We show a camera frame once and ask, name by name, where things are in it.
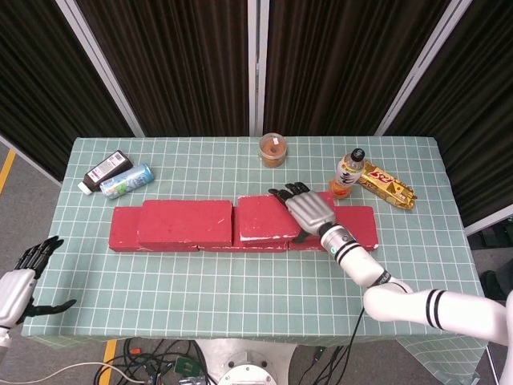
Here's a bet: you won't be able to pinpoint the red foam brick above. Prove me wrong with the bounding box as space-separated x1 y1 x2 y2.
233 191 336 242
137 199 234 248
108 206 200 253
197 239 290 253
287 206 380 253

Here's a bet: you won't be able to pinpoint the orange drink bottle white label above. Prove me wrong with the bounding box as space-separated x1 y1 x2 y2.
328 148 367 201

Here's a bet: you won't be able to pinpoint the black cable bundle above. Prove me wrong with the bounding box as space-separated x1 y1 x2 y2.
99 338 209 385
308 344 350 385

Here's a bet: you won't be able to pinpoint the dark brown bottle white cap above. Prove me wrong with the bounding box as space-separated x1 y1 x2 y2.
78 150 133 197

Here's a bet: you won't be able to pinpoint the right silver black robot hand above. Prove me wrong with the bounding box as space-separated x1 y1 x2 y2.
267 182 336 245

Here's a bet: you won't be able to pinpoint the dark screen panel grey frame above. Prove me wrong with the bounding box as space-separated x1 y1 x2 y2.
75 0 260 137
374 0 513 236
0 0 145 184
258 0 462 137

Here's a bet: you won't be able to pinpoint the clear jar of rubber bands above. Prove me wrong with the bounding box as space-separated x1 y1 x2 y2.
258 132 288 168

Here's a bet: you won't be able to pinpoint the light blue drink can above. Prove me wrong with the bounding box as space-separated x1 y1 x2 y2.
99 162 156 201

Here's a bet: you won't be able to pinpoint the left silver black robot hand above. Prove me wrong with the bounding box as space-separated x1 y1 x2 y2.
0 235 77 328

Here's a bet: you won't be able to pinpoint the green circuit board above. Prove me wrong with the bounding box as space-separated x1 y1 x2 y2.
175 358 200 378

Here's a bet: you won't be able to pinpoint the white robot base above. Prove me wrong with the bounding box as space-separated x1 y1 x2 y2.
198 338 297 385

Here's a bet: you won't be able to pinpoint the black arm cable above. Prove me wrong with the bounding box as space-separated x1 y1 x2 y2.
339 306 366 385

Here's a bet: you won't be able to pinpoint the white cable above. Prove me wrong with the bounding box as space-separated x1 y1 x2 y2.
0 362 137 385

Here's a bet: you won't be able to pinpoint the green checked tablecloth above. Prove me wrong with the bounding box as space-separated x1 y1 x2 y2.
20 136 492 385

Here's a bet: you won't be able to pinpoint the gold snack package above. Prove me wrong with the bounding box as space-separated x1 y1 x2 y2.
357 161 418 211

